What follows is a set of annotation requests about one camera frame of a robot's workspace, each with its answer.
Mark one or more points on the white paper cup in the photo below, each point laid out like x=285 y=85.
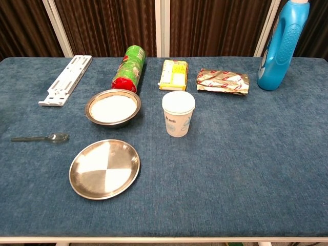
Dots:
x=178 y=123

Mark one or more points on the stainless steel bowl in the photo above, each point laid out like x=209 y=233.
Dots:
x=114 y=124

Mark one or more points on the blue detergent bottle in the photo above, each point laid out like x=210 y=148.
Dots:
x=278 y=59

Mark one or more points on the yellow carton box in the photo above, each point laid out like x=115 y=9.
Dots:
x=174 y=74

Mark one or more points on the clear plastic spoon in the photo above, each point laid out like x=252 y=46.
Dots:
x=59 y=137

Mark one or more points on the white powder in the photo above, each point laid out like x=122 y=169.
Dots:
x=114 y=107

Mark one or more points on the blue tablecloth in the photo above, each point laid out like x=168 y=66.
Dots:
x=217 y=166

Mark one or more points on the white partition frame post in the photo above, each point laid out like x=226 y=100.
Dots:
x=57 y=28
x=266 y=28
x=162 y=28

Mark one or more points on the gold foil snack packet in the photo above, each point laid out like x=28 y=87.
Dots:
x=221 y=81

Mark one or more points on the white plastic bracket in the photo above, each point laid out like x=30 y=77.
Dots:
x=65 y=80

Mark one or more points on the stainless steel plate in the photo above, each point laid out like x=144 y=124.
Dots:
x=102 y=169

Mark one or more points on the green chips can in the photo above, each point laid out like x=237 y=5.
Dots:
x=129 y=69

